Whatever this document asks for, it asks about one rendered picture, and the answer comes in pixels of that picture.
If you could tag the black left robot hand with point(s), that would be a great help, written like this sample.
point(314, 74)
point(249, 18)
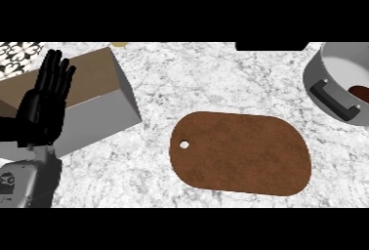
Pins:
point(41, 107)

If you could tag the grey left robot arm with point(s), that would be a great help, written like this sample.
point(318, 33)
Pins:
point(23, 179)

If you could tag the brown wooden cutting board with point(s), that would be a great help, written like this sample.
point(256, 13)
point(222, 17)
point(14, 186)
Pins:
point(239, 153)

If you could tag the grey metal pot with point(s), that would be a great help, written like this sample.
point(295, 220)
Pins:
point(336, 74)

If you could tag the brown cupcake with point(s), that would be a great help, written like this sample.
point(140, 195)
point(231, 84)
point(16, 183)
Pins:
point(360, 92)

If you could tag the open brown and grey box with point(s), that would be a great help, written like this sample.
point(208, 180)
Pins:
point(95, 97)

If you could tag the black and white patterned tile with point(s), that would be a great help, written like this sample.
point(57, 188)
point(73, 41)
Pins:
point(16, 58)

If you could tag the small yellow object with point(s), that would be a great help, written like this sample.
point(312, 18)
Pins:
point(119, 44)

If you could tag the black appliance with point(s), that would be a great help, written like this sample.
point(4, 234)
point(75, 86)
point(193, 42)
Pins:
point(271, 46)

